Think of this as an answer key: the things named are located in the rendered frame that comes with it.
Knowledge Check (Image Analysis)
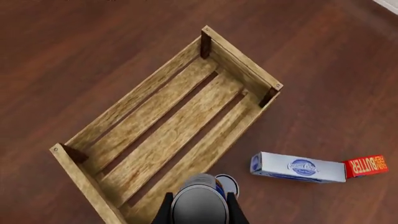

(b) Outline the silver box with blue print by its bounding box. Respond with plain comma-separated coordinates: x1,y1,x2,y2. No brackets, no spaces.
250,151,347,184

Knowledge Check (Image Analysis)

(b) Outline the wooden slat tray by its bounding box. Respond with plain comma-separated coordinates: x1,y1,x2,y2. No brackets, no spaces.
49,24,284,224

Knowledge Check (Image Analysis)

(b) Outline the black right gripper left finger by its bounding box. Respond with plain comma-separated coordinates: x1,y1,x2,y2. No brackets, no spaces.
151,192,175,224

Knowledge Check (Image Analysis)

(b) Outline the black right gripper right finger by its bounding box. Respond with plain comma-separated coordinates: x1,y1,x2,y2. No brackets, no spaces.
224,190,251,224

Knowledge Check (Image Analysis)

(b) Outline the red butter box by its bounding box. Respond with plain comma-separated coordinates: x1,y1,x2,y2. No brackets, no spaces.
341,153,389,179

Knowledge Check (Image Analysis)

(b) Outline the grey-topped soup tin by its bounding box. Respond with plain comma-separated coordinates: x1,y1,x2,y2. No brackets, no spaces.
170,173,230,224

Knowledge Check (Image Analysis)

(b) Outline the blue and white tin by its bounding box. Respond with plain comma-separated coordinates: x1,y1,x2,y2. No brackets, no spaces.
214,174,241,200

